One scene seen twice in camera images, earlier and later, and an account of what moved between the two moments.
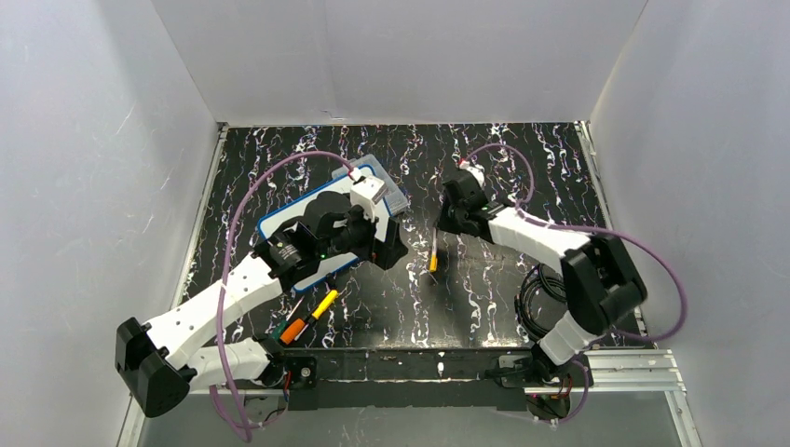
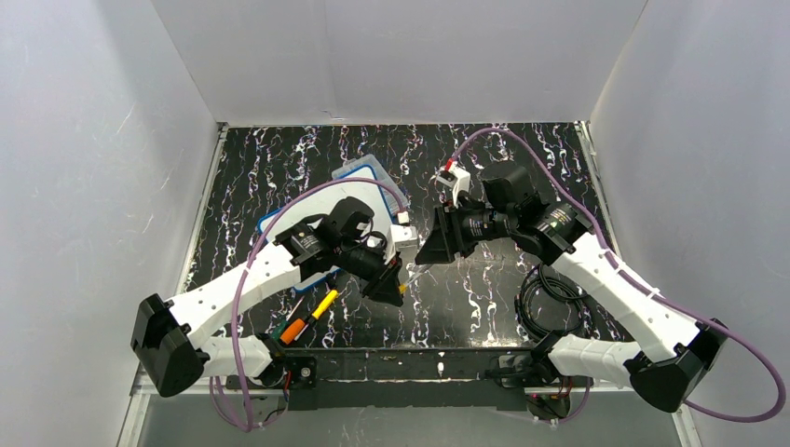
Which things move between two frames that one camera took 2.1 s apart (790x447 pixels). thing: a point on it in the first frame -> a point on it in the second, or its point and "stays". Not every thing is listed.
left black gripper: [385, 240] -> [380, 280]
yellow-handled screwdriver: [323, 306] stays
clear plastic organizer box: [397, 200] stays
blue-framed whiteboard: [317, 209] stays
